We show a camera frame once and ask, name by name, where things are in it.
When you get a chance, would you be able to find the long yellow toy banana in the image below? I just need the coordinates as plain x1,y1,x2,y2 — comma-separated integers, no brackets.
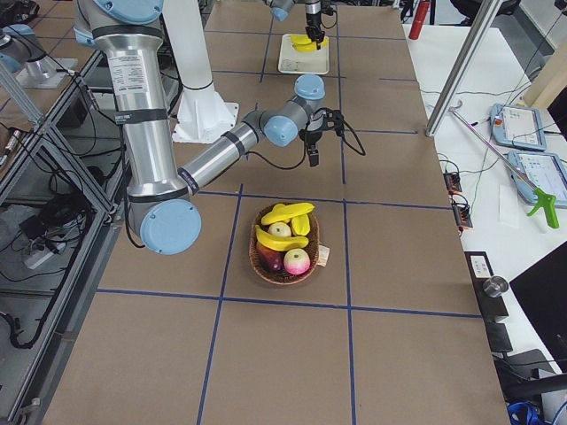
260,202,315,226

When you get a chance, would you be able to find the far teach pendant tablet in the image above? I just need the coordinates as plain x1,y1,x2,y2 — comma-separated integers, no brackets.
490,104,547,152

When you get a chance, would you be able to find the white rectangular bear tray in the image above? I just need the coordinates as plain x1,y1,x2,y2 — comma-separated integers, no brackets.
277,34,330,75

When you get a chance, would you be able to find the small metal cup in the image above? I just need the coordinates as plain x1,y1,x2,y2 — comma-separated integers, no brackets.
482,275,509,298

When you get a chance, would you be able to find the green tipped metal stand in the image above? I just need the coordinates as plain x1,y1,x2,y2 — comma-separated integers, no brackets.
448,104,560,229

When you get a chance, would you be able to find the paper tag on basket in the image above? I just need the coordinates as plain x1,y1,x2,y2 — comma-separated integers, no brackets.
316,244,330,267

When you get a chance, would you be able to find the light yellow-green toy banana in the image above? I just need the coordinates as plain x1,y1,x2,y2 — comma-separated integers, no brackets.
290,34,314,45

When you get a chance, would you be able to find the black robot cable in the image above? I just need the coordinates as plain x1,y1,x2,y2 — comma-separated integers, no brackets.
243,108,368,171

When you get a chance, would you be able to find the aluminium frame post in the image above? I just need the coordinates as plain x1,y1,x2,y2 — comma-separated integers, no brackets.
425,0,503,137

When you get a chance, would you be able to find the dark red toy fruit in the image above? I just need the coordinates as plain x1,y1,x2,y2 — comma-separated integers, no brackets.
256,242,284,272

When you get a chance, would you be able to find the glossy yellow toy banana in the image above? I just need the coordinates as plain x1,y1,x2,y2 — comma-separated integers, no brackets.
254,225,309,251

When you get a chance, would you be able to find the small yellow toy banana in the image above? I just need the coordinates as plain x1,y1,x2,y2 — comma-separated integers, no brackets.
291,213,311,236

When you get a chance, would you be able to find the near teach pendant tablet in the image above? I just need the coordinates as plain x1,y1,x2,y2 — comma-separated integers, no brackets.
507,151,566,209

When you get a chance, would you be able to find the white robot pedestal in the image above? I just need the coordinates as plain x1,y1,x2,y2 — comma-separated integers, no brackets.
162,0,239,143

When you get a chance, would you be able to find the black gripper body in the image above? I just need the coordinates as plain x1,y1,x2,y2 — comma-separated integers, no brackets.
299,108,344,146
305,3,321,28

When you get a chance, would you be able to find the brown woven wicker basket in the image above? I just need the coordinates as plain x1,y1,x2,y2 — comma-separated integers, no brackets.
249,202,319,285

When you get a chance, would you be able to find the teach pendant tablet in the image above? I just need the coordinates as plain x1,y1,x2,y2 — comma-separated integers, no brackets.
507,151,566,209
490,104,547,152

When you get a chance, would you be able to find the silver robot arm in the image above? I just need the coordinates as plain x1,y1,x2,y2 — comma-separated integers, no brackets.
264,0,326,52
74,1,340,255

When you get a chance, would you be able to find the pink white toy peach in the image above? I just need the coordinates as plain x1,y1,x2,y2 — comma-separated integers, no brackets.
283,248,311,275

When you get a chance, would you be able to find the red cylinder bottle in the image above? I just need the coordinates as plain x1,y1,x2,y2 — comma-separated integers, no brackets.
408,0,431,40

